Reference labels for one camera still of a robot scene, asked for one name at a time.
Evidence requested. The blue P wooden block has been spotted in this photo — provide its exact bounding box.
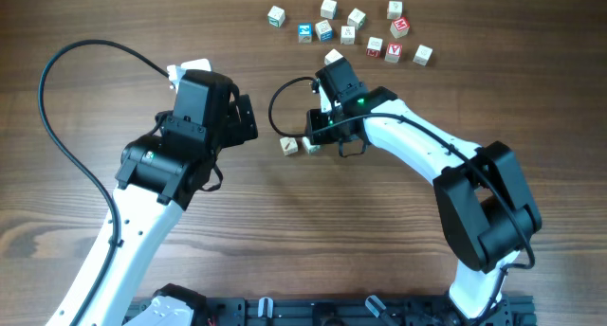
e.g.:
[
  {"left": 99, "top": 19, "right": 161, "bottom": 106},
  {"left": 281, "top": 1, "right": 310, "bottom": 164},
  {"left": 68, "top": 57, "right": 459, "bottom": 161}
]
[{"left": 323, "top": 49, "right": 343, "bottom": 65}]

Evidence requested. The green N wooden block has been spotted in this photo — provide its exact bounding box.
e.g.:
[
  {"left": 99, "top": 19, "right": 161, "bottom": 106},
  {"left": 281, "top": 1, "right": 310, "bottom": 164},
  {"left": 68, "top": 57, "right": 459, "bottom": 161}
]
[{"left": 347, "top": 8, "right": 366, "bottom": 30}]

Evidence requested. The number four wooden block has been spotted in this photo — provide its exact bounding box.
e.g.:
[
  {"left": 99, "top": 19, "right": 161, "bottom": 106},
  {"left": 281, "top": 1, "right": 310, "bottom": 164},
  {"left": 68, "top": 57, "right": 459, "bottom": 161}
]
[{"left": 387, "top": 1, "right": 403, "bottom": 20}]

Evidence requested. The dark blue number block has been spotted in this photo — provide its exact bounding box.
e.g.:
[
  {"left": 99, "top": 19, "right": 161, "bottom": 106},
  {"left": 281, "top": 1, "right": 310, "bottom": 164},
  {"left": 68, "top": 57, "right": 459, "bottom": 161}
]
[{"left": 314, "top": 20, "right": 333, "bottom": 42}]

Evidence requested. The yellow-sided A wooden block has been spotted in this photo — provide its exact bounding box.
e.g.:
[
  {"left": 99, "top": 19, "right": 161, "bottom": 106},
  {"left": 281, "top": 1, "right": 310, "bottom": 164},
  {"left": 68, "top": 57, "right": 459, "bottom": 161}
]
[{"left": 340, "top": 26, "right": 356, "bottom": 45}]

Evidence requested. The hammer picture wooden block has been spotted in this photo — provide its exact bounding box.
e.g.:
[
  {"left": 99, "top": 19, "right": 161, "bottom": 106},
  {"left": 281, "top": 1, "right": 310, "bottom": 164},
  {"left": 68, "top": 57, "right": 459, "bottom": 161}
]
[{"left": 280, "top": 136, "right": 299, "bottom": 156}]

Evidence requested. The green V wooden block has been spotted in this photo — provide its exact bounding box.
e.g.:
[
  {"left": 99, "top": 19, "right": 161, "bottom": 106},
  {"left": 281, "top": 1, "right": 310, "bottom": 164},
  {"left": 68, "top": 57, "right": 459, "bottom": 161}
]
[{"left": 302, "top": 136, "right": 322, "bottom": 154}]

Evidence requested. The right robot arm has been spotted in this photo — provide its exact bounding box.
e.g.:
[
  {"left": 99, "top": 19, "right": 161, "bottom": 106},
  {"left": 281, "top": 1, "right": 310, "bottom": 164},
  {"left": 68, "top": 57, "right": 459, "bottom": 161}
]
[{"left": 305, "top": 58, "right": 542, "bottom": 325}]

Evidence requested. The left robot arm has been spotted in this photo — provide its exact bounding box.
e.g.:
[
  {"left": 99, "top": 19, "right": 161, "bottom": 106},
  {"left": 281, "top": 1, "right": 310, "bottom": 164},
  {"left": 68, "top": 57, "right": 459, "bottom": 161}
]
[{"left": 49, "top": 69, "right": 257, "bottom": 325}]

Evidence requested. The green-sided corner wooden block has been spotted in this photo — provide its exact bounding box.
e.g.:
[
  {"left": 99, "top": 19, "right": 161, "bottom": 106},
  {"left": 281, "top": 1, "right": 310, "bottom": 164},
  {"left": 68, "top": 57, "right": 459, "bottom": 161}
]
[{"left": 267, "top": 6, "right": 285, "bottom": 27}]

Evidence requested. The red M wooden block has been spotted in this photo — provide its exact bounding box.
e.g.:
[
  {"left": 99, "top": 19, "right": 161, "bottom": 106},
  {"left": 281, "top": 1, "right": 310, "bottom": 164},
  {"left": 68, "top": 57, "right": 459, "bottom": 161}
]
[{"left": 390, "top": 17, "right": 411, "bottom": 39}]

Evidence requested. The light blue letter block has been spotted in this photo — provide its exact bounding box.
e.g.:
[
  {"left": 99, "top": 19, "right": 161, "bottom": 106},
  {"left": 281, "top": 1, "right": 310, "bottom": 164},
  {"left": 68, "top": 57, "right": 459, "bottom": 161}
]
[{"left": 298, "top": 23, "right": 313, "bottom": 44}]

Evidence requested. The red-sided number eight block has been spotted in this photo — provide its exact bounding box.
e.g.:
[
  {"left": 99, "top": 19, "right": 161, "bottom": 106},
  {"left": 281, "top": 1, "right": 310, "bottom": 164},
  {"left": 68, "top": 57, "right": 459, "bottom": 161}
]
[{"left": 366, "top": 37, "right": 383, "bottom": 58}]

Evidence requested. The red A wooden block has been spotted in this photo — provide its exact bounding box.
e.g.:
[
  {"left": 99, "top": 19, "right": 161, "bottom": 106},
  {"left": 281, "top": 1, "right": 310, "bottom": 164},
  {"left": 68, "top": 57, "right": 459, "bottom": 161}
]
[{"left": 384, "top": 43, "right": 402, "bottom": 63}]

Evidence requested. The blue T wooden block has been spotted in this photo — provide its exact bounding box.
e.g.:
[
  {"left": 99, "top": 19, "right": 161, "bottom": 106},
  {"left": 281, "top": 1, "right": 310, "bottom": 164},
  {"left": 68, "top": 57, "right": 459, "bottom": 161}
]
[{"left": 321, "top": 0, "right": 338, "bottom": 19}]

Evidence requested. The yellow-sided far right block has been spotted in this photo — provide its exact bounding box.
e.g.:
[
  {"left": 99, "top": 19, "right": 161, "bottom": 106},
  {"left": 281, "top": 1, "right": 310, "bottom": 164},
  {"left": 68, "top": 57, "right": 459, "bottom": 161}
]
[{"left": 413, "top": 45, "right": 432, "bottom": 66}]

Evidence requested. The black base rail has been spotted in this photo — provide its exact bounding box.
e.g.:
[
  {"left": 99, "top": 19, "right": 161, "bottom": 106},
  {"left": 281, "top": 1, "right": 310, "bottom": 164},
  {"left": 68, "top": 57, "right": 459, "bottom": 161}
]
[{"left": 125, "top": 295, "right": 537, "bottom": 326}]

